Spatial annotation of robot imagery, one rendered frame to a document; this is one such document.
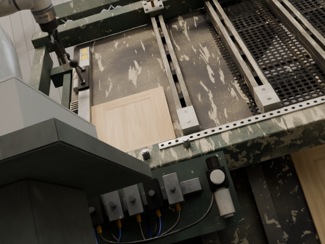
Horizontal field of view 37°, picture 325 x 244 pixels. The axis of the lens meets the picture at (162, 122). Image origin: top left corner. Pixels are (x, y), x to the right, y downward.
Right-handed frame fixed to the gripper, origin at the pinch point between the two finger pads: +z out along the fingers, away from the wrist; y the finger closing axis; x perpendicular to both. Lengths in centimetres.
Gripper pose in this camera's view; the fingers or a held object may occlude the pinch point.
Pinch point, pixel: (65, 62)
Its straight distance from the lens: 212.7
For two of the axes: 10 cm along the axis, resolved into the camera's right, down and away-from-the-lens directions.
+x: 9.6, -2.7, -0.4
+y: 1.3, 5.6, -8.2
